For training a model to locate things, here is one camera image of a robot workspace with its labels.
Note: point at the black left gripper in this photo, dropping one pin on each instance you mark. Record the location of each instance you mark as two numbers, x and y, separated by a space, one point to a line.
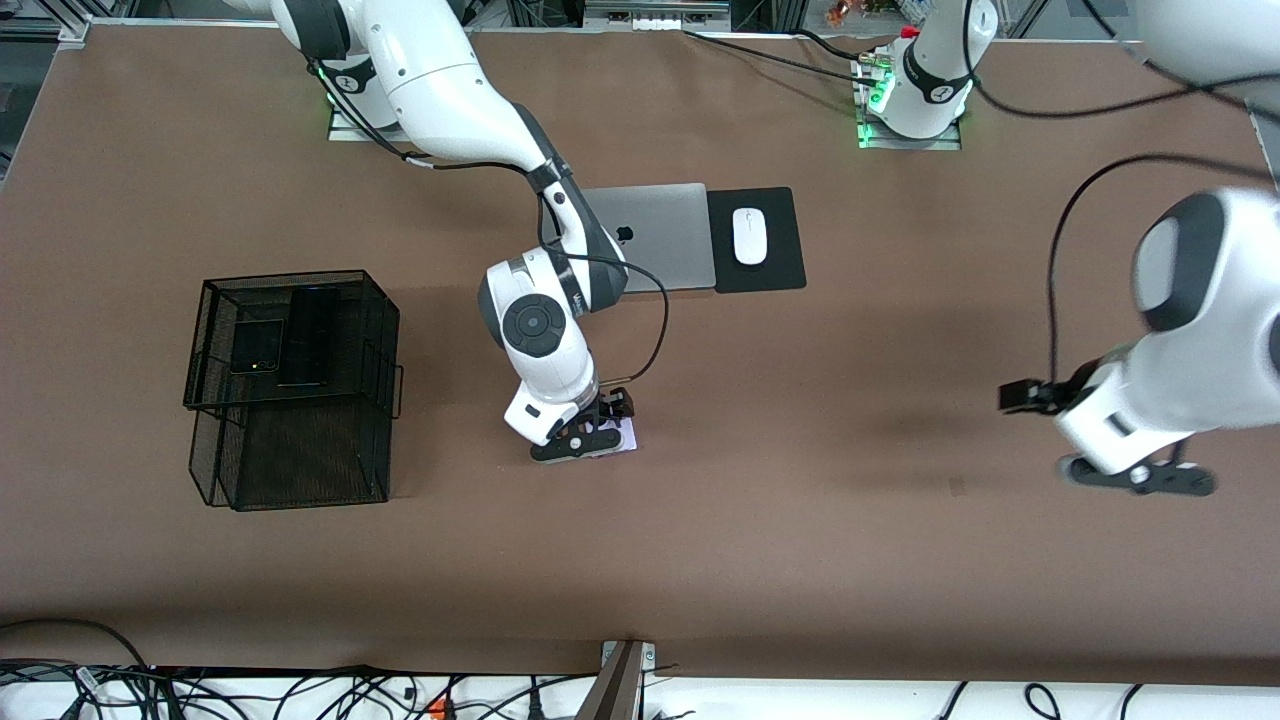
1052 396

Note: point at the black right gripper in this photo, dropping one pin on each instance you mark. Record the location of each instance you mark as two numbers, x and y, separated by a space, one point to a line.
612 404

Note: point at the lilac flip phone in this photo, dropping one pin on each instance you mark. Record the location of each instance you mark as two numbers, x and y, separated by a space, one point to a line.
628 440

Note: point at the tall black smartphone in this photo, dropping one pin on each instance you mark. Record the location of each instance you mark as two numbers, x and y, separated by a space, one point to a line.
308 335

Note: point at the small black flip phone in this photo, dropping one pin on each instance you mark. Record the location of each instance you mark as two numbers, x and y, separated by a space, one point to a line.
255 345

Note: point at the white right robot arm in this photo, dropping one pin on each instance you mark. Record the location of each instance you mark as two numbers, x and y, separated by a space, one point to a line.
430 80

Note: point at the silver closed laptop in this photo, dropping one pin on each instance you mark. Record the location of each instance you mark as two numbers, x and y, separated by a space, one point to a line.
670 230

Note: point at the white computer mouse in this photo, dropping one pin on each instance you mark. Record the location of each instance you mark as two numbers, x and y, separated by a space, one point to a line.
750 240

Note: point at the black mouse pad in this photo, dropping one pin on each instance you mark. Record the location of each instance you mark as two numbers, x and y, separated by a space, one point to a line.
782 272

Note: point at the grey power strip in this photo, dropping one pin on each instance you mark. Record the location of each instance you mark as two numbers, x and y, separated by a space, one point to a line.
655 12

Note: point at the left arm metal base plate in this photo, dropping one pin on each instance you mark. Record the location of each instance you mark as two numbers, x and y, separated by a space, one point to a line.
910 145

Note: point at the aluminium camera mount pole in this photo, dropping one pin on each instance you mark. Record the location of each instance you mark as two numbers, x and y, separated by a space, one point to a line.
615 690

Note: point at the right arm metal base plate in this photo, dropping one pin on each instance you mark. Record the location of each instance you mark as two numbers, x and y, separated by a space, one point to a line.
350 133

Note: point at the aluminium frame corner bracket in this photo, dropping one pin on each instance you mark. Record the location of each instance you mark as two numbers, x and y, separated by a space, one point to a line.
75 34

